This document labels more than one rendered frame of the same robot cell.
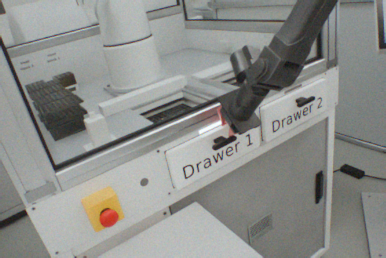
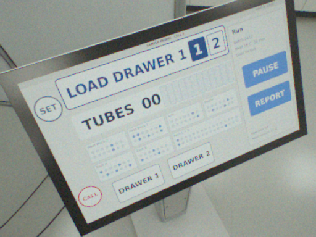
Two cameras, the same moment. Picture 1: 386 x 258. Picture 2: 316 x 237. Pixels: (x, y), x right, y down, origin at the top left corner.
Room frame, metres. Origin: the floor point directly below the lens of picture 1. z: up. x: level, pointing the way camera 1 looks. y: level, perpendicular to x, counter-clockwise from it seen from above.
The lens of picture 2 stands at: (0.88, -0.78, 1.44)
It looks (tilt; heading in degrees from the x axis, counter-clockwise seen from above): 57 degrees down; 316
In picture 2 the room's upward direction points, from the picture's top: 5 degrees counter-clockwise
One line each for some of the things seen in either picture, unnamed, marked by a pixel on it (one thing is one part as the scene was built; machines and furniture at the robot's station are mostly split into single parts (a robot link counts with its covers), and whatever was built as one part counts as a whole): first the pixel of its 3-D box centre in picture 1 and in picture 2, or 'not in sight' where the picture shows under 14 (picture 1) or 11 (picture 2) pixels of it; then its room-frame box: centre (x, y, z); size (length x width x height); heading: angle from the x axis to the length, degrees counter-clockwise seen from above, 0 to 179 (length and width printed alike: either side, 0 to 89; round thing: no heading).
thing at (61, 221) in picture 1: (151, 104); not in sight; (1.17, 0.13, 0.87); 1.02 x 0.95 x 0.14; 118
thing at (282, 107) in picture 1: (296, 108); not in sight; (0.87, -0.34, 0.87); 0.29 x 0.02 x 0.11; 118
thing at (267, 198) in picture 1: (177, 197); not in sight; (1.17, 0.12, 0.40); 1.03 x 0.95 x 0.80; 118
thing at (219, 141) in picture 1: (221, 141); not in sight; (0.70, -0.07, 0.91); 0.07 x 0.04 x 0.01; 118
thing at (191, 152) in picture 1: (217, 148); not in sight; (0.73, -0.06, 0.87); 0.29 x 0.02 x 0.11; 118
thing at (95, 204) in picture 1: (103, 209); not in sight; (0.56, 0.22, 0.88); 0.07 x 0.05 x 0.07; 118
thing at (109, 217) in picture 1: (108, 216); not in sight; (0.53, 0.21, 0.88); 0.04 x 0.03 x 0.04; 118
